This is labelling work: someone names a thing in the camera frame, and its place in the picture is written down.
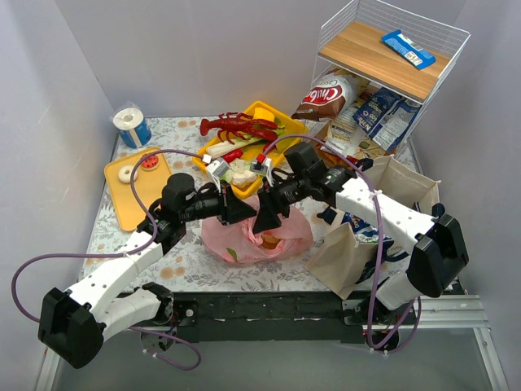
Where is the pink plastic bag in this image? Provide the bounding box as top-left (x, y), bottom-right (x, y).
top-left (201, 207), bottom-right (313, 266)

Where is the blue Doritos chips bag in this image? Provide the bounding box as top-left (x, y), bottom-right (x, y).
top-left (342, 213), bottom-right (379, 243)

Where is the beige canvas tote bag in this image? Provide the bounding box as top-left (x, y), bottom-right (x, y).
top-left (304, 156), bottom-right (440, 300)

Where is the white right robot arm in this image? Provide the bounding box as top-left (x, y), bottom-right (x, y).
top-left (251, 143), bottom-right (469, 316)

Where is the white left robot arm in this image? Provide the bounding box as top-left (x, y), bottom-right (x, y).
top-left (38, 174), bottom-right (256, 369)

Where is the yellow food tray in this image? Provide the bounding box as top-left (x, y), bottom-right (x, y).
top-left (192, 100), bottom-right (309, 200)

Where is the toy cauliflower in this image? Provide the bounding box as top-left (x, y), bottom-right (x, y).
top-left (224, 159), bottom-right (258, 190)

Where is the orange donut tray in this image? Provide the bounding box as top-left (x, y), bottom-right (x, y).
top-left (104, 147), bottom-right (172, 231)

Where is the red strawberry donut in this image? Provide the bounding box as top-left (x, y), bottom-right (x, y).
top-left (140, 155), bottom-right (160, 171)

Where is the red toy chili pepper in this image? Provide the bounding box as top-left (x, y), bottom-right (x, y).
top-left (221, 149), bottom-right (243, 163)

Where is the orange snack bag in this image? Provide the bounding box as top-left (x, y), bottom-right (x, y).
top-left (317, 139), bottom-right (388, 166)

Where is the white snack packet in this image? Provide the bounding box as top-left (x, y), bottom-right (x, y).
top-left (326, 119), bottom-right (360, 156)

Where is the white toy celery stalk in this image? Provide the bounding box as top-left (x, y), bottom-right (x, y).
top-left (205, 137), bottom-right (261, 159)

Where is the white glazed donut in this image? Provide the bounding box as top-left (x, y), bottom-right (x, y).
top-left (118, 165), bottom-right (139, 184)

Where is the floral table mat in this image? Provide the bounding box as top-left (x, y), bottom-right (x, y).
top-left (79, 116), bottom-right (443, 292)

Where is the brown Chula chips bag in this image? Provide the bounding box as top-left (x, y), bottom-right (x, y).
top-left (291, 68), bottom-right (361, 121)

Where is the toilet paper roll pack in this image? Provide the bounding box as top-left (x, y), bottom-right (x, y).
top-left (112, 106), bottom-right (151, 148)

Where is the red toy lobster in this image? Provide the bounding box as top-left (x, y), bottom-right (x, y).
top-left (199, 112), bottom-right (284, 144)

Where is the blue Kettle chips bag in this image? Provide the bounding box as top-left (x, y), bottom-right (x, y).
top-left (352, 88), bottom-right (421, 153)

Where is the small blue snack packet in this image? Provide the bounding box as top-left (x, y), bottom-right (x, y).
top-left (381, 29), bottom-right (436, 70)

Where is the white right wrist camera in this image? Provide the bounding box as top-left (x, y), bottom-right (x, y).
top-left (250, 154), bottom-right (274, 185)

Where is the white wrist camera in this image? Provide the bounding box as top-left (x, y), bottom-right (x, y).
top-left (202, 154), bottom-right (230, 193)
top-left (250, 154), bottom-right (274, 185)

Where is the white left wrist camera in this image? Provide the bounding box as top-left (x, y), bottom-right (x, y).
top-left (202, 154), bottom-right (230, 193)

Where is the white wire shelf rack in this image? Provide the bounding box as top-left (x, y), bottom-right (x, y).
top-left (316, 1), bottom-right (471, 154)

